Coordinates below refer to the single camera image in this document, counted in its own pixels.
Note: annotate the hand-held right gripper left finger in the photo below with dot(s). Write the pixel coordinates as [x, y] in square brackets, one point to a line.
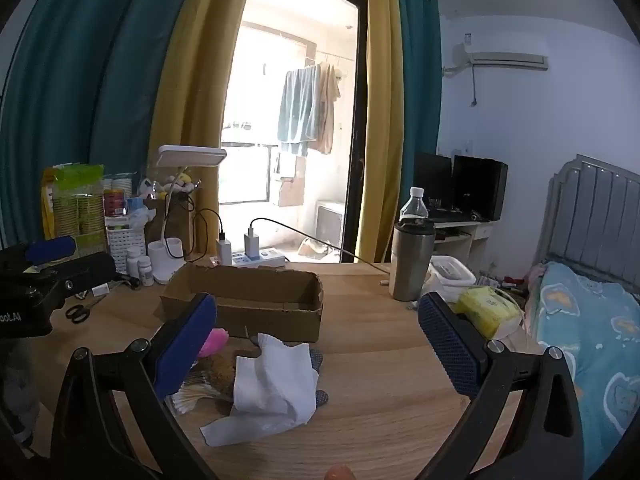
[182, 350]

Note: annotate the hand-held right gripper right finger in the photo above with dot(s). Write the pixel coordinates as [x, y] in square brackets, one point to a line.
[450, 345]

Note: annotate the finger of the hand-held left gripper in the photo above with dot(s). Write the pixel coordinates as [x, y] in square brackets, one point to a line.
[80, 270]
[50, 250]

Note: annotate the pink sponge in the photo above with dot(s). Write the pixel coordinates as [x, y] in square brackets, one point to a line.
[215, 341]

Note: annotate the brown plush toy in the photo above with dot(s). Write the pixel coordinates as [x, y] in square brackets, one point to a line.
[220, 372]

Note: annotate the white paper towel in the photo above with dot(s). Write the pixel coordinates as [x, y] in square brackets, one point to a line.
[270, 385]

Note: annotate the cardboard box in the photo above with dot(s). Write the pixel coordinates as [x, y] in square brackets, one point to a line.
[280, 317]

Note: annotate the person's right hand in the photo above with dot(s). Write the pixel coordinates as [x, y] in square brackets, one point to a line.
[341, 472]

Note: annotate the black scissors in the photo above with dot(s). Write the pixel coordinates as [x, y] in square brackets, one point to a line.
[80, 312]

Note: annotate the bag of cotton swabs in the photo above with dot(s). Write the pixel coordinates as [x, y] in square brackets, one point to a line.
[192, 395]

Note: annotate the white plastic basket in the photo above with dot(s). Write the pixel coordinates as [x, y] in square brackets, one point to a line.
[125, 250]

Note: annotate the yellow tissue pack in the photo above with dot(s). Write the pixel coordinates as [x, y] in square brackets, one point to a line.
[487, 312]

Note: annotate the green bag of paper cups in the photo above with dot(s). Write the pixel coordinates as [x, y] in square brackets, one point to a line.
[77, 205]

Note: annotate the white plastic container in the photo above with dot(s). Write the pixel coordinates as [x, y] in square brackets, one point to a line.
[452, 272]

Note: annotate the red can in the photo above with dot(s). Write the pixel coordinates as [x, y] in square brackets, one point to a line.
[115, 203]

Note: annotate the crumpled white plastic bag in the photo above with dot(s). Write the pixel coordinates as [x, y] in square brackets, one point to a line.
[142, 217]

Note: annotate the steel tumbler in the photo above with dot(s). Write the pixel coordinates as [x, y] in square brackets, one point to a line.
[412, 265]

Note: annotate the brown paper bag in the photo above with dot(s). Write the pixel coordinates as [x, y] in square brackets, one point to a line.
[172, 220]

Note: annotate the white computer desk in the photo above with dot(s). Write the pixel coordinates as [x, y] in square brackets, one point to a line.
[465, 237]

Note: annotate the white power strip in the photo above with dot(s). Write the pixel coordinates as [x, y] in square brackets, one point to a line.
[265, 257]

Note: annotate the clear bag of plush toys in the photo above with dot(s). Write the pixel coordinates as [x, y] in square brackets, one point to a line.
[175, 182]

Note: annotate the blue printed blanket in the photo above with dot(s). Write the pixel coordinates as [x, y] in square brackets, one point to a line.
[590, 340]

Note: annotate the clear water bottle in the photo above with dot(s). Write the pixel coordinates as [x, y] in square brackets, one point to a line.
[414, 207]

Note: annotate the white desk lamp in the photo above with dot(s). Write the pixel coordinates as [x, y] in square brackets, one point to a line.
[190, 156]

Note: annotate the black monitor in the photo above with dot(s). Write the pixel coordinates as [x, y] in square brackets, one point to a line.
[480, 187]
[432, 180]

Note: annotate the white balcony appliance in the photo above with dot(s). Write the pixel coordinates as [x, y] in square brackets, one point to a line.
[330, 225]

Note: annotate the teal curtain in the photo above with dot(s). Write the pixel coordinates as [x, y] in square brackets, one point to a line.
[422, 85]
[100, 85]

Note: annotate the grey bed headboard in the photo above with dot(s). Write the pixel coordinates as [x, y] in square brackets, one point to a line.
[590, 210]

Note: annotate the yellow curtain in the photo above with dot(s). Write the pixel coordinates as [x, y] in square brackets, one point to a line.
[200, 85]
[385, 110]

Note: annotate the beige hanging towel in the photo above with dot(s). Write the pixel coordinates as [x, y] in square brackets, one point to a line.
[327, 110]

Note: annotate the blue hanging towel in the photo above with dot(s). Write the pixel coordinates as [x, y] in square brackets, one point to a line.
[297, 110]

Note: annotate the white air conditioner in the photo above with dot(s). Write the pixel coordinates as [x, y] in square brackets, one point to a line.
[505, 52]

